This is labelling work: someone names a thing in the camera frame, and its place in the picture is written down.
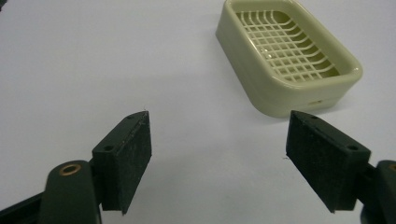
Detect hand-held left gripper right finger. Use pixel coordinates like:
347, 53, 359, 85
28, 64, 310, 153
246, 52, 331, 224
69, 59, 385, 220
285, 109, 373, 214

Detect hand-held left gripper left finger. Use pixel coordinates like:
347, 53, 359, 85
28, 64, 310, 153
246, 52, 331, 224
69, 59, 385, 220
92, 110, 153, 216

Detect pale green soap dish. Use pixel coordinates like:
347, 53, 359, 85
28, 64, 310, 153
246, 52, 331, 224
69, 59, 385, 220
215, 0, 364, 119

